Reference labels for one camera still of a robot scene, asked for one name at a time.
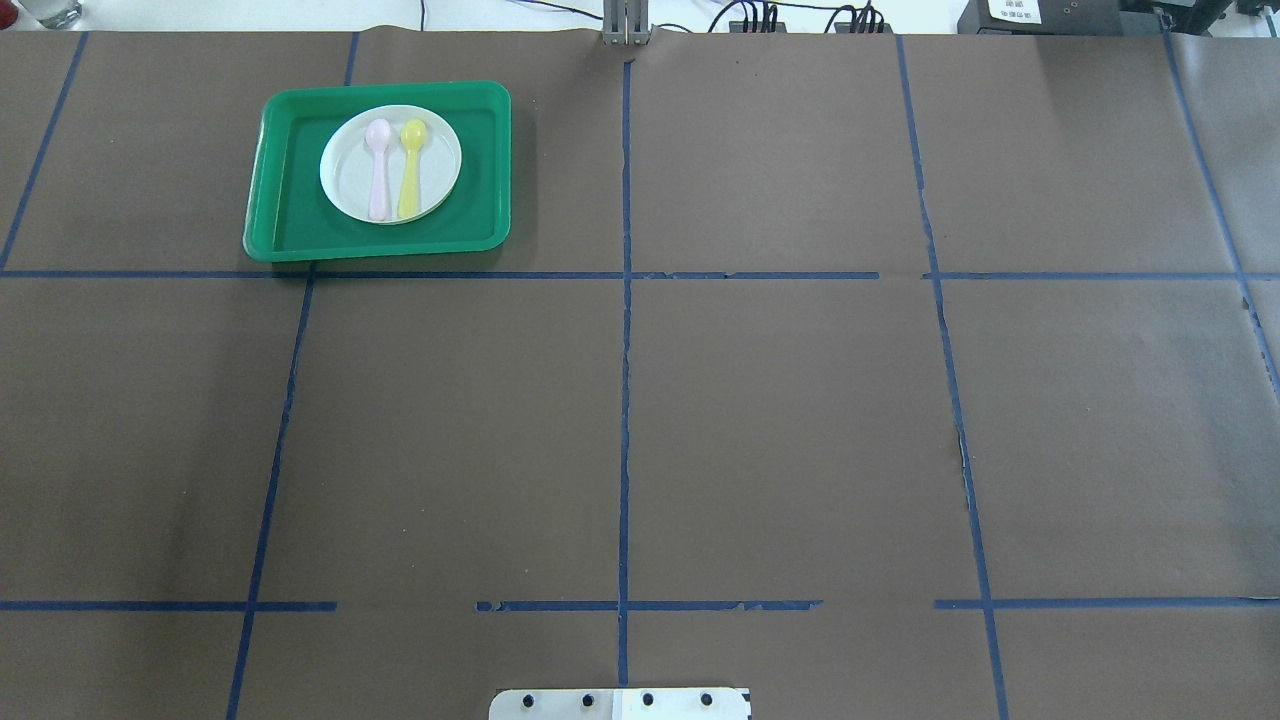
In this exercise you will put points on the white round plate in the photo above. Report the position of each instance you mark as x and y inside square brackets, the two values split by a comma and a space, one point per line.
[345, 167]

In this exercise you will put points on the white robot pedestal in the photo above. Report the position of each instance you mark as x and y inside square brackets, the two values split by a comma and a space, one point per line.
[623, 703]

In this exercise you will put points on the aluminium frame post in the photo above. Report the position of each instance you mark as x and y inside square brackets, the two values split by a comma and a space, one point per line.
[626, 22]

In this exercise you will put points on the pink plastic spoon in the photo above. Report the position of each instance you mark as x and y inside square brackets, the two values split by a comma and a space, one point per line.
[378, 139]

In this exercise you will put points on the brown paper table cover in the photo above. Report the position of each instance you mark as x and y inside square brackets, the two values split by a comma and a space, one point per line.
[914, 377]

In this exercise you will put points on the yellow plastic spoon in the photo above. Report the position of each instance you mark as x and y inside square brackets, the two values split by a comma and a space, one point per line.
[413, 136]

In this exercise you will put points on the green plastic tray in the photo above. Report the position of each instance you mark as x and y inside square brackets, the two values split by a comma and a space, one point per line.
[289, 219]

